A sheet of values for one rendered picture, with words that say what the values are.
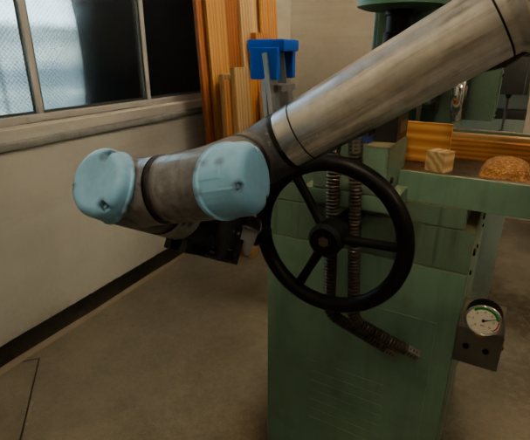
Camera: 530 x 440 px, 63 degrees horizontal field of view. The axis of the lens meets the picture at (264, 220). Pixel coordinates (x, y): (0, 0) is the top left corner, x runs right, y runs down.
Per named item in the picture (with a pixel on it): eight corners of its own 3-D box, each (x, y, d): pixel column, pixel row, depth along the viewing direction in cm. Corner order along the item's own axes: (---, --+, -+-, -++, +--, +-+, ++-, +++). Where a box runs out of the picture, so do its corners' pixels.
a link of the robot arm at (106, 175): (124, 214, 41) (60, 221, 44) (191, 234, 51) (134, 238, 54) (131, 136, 43) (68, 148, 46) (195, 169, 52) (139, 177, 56)
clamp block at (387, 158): (310, 186, 83) (312, 139, 80) (335, 170, 94) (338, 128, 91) (387, 198, 76) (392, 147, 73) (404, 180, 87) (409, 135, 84)
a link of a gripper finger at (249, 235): (250, 257, 76) (223, 249, 68) (258, 223, 76) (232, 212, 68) (265, 260, 74) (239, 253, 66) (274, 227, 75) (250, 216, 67)
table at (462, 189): (213, 184, 95) (212, 157, 93) (278, 157, 120) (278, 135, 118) (533, 239, 67) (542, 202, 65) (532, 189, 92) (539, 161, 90)
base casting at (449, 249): (265, 231, 104) (265, 195, 100) (347, 176, 150) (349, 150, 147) (470, 276, 83) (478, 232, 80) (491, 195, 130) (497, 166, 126)
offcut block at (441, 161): (433, 167, 85) (437, 147, 84) (452, 170, 82) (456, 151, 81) (423, 169, 83) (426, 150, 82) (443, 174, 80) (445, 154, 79)
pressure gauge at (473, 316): (459, 339, 81) (467, 301, 78) (462, 328, 84) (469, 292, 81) (497, 349, 78) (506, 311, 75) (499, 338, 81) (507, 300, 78)
